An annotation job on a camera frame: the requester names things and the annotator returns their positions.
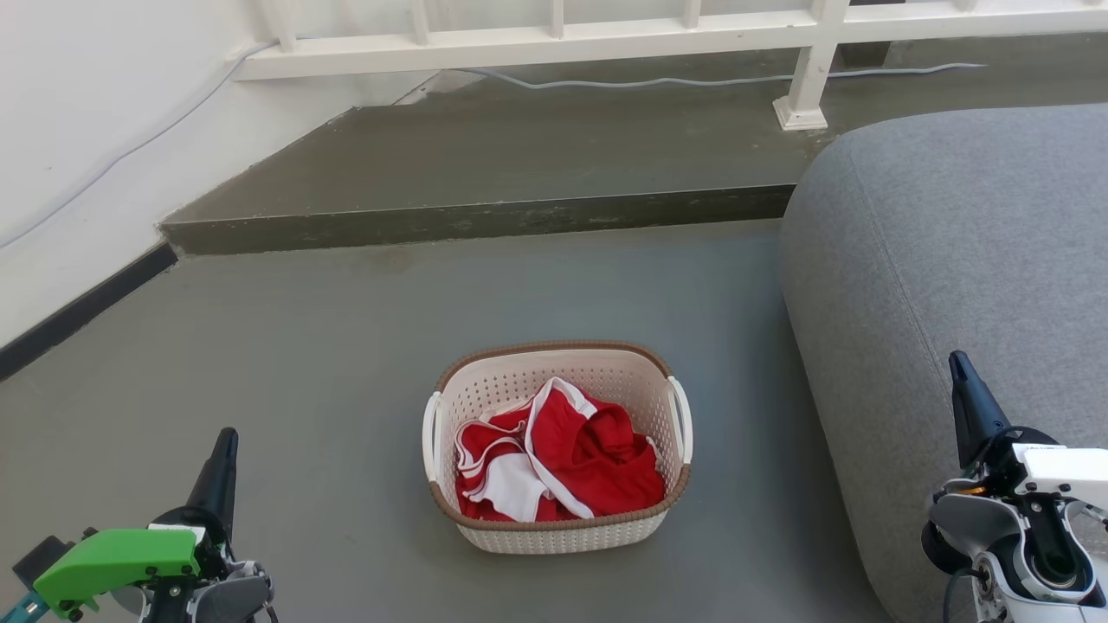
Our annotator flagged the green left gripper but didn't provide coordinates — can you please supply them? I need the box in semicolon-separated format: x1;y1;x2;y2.
33;427;239;620

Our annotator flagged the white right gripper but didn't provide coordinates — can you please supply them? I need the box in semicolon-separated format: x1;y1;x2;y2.
949;350;1108;520

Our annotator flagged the cream woven plastic basket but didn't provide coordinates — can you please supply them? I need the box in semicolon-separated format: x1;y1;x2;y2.
422;341;693;555

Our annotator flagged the red and white garment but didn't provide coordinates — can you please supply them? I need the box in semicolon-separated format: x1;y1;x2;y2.
454;377;666;523

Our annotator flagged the grey fabric sofa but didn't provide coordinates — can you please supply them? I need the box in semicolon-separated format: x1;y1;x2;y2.
778;104;1108;623

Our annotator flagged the black baseboard strip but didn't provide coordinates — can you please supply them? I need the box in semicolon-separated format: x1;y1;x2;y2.
0;242;179;382

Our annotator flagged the teal connector piece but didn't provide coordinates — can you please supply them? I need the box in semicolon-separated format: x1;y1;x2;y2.
0;592;49;623

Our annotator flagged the raised concrete step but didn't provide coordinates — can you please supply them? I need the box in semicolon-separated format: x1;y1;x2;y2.
158;35;1108;255

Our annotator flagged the white wooden railing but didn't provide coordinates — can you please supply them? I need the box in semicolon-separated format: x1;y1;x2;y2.
230;0;1108;132

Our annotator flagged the thin grey wall cable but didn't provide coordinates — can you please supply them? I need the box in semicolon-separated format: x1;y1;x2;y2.
0;39;278;249

